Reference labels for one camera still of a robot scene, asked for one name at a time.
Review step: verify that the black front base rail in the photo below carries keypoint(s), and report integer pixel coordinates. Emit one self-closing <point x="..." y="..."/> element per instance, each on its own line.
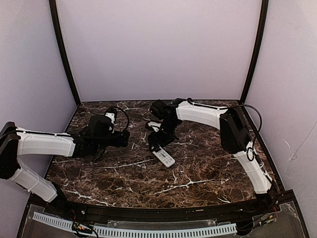
<point x="233" y="212"/>

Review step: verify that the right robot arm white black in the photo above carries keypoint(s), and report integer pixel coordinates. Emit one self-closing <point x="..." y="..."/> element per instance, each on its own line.
<point x="234" y="136"/>

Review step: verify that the white remote control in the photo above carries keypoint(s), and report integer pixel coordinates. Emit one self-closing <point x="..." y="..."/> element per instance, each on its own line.
<point x="163" y="156"/>

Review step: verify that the right black frame post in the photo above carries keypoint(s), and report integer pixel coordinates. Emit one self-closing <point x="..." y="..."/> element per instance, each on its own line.
<point x="256" y="50"/>

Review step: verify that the left black frame post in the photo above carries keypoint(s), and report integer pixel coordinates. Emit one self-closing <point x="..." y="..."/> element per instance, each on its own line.
<point x="62" y="52"/>

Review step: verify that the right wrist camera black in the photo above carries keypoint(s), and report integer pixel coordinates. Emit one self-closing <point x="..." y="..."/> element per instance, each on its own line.
<point x="157" y="109"/>

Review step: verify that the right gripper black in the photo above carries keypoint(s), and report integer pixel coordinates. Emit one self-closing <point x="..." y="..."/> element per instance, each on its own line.
<point x="158" y="138"/>

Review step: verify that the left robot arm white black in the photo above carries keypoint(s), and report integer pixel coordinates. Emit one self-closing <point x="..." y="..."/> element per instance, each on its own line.
<point x="15" y="142"/>

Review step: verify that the black frame post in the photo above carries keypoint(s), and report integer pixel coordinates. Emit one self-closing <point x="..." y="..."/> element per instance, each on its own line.
<point x="256" y="50"/>
<point x="62" y="52"/>

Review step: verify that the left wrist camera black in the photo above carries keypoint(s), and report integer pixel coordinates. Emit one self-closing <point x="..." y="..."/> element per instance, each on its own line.
<point x="100" y="125"/>

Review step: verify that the white slotted cable duct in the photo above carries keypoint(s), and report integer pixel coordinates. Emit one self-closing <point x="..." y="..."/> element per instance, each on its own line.
<point x="120" y="229"/>

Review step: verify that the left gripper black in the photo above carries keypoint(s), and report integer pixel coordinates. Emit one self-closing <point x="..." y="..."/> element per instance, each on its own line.
<point x="123" y="138"/>

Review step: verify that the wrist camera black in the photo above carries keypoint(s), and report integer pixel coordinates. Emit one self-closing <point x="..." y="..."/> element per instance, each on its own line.
<point x="100" y="125"/>
<point x="157" y="109"/>

